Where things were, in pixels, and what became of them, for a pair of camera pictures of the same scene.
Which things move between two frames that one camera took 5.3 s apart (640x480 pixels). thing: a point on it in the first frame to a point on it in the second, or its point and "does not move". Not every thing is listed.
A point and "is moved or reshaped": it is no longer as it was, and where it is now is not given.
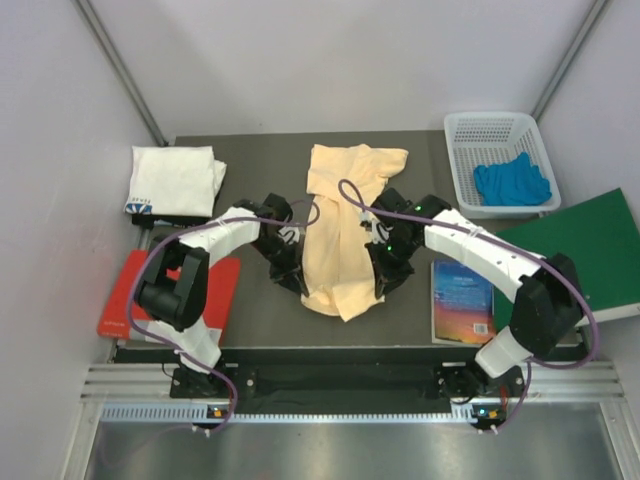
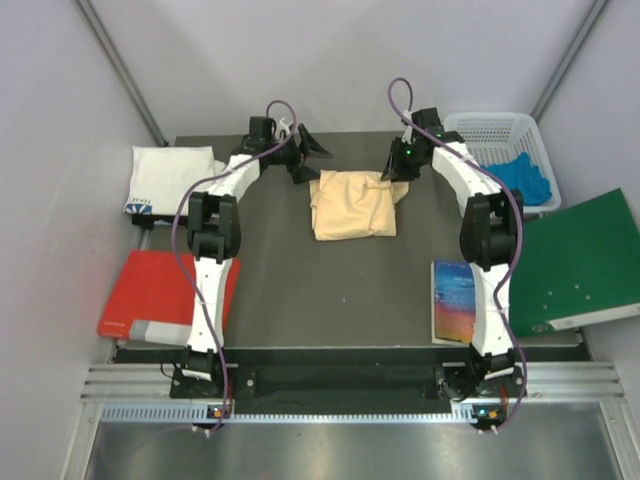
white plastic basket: [483, 138] does not move
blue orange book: [462, 305] does not move
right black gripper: [388, 278] to [395, 169]
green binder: [598, 239] does not move
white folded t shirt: [174, 180] does not move
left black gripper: [290, 275] to [310, 144]
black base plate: [348, 375] does not move
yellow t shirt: [337, 250] is moved or reshaped
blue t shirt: [517, 183] does not move
